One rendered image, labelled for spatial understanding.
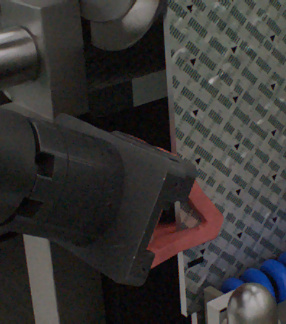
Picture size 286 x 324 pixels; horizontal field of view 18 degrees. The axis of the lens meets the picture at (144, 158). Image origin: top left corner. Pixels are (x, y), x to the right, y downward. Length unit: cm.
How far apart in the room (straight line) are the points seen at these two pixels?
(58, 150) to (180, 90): 9
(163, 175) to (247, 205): 13
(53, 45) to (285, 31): 13
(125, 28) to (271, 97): 10
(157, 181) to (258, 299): 8
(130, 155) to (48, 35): 10
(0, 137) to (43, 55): 13
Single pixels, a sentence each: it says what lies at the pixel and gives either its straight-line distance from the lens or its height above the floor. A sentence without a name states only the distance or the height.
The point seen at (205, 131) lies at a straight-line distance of 50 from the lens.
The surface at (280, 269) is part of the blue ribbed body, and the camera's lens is 55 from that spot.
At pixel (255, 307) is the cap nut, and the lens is 46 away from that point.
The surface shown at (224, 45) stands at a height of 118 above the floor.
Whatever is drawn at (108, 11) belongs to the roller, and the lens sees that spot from 50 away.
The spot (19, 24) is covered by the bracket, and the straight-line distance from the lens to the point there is 54.
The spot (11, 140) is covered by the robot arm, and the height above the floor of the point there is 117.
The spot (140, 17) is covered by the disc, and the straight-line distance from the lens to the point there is 48.
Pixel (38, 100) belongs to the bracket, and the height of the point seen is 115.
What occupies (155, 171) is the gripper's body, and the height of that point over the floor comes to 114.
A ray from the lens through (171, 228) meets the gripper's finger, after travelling 52.
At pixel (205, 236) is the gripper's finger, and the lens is 52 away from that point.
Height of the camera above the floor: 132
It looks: 23 degrees down
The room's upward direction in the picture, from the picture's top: 4 degrees counter-clockwise
